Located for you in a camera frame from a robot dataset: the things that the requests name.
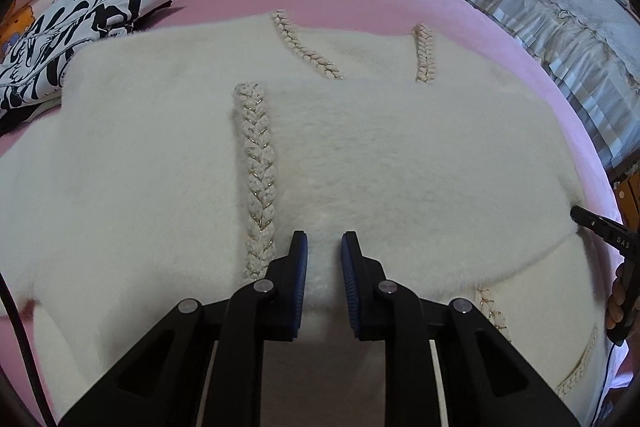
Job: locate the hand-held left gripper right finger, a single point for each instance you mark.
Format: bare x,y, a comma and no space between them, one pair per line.
346,267

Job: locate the wooden furniture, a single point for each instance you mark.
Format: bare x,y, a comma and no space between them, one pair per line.
631,197

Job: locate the black and white printed garment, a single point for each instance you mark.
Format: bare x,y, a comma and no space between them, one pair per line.
75,27

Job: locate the person's right hand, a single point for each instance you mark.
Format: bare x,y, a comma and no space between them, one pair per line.
613,314

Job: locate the white fuzzy braided-trim sweater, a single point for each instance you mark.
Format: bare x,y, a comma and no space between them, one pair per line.
400,157

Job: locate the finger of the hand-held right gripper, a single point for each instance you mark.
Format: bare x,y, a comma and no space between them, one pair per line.
600,229

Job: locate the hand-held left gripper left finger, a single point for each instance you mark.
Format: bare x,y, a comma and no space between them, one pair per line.
301,267

